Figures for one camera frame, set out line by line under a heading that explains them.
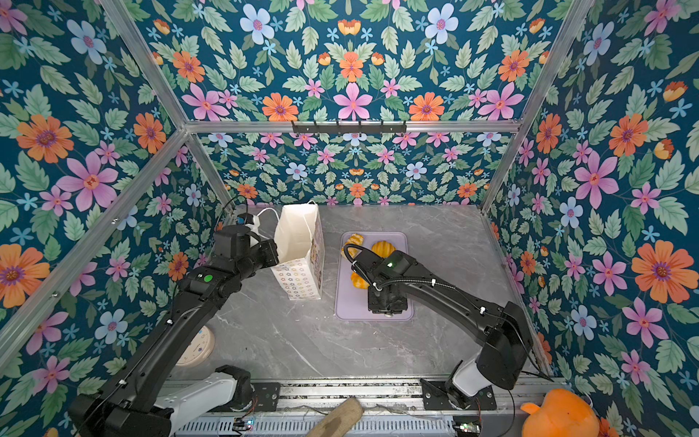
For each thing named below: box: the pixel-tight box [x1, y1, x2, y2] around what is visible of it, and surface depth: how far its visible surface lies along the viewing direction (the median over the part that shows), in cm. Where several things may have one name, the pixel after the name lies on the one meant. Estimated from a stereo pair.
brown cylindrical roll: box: [306, 396, 365, 437], surface depth 69 cm
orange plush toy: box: [520, 387, 600, 437], surface depth 67 cm
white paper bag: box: [271, 200, 325, 301], surface depth 84 cm
